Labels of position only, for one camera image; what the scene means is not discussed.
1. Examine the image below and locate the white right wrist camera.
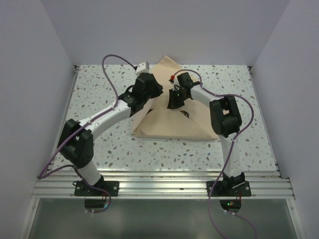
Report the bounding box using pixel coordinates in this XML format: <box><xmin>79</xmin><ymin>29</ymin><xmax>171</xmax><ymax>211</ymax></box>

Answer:
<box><xmin>173</xmin><ymin>78</ymin><xmax>180</xmax><ymax>88</ymax></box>

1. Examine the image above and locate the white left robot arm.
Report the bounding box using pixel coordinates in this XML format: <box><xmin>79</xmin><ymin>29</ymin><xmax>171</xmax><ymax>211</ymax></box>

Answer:
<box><xmin>57</xmin><ymin>73</ymin><xmax>163</xmax><ymax>196</ymax></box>

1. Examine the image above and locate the stainless steel tray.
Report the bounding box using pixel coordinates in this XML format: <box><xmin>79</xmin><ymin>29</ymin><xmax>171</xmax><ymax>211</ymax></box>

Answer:
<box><xmin>179</xmin><ymin>110</ymin><xmax>189</xmax><ymax>118</ymax></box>

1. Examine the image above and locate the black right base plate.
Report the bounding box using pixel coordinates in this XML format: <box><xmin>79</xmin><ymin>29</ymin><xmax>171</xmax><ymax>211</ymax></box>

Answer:
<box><xmin>211</xmin><ymin>181</ymin><xmax>252</xmax><ymax>197</ymax></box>

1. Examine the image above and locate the aluminium rail frame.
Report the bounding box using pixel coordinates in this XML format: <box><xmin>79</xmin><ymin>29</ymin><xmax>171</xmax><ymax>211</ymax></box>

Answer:
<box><xmin>21</xmin><ymin>65</ymin><xmax>305</xmax><ymax>239</ymax></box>

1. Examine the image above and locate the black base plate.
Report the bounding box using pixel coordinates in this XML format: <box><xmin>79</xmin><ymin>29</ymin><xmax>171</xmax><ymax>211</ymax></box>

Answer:
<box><xmin>72</xmin><ymin>181</ymin><xmax>120</xmax><ymax>197</ymax></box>
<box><xmin>211</xmin><ymin>181</ymin><xmax>252</xmax><ymax>197</ymax></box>

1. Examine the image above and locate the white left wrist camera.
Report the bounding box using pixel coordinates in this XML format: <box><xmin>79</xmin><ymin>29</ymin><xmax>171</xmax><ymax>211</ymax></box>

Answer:
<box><xmin>135</xmin><ymin>61</ymin><xmax>150</xmax><ymax>76</ymax></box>

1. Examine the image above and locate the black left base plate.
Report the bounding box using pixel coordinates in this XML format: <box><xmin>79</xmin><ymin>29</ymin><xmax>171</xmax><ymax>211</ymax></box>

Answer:
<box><xmin>72</xmin><ymin>181</ymin><xmax>120</xmax><ymax>197</ymax></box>

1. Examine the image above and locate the beige cloth mat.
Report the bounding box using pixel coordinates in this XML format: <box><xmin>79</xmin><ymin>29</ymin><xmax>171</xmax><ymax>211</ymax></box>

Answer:
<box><xmin>131</xmin><ymin>56</ymin><xmax>218</xmax><ymax>140</ymax></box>

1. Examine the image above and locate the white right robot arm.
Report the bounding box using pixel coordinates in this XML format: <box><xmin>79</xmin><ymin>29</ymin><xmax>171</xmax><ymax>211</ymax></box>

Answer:
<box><xmin>167</xmin><ymin>73</ymin><xmax>245</xmax><ymax>196</ymax></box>

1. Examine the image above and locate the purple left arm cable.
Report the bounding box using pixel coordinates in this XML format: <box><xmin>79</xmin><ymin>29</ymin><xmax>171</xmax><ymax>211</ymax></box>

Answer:
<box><xmin>37</xmin><ymin>54</ymin><xmax>139</xmax><ymax>215</ymax></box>

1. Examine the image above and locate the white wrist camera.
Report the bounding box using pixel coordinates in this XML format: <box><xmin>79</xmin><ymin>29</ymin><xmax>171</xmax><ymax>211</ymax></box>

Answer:
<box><xmin>173</xmin><ymin>78</ymin><xmax>180</xmax><ymax>88</ymax></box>
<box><xmin>135</xmin><ymin>61</ymin><xmax>150</xmax><ymax>76</ymax></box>

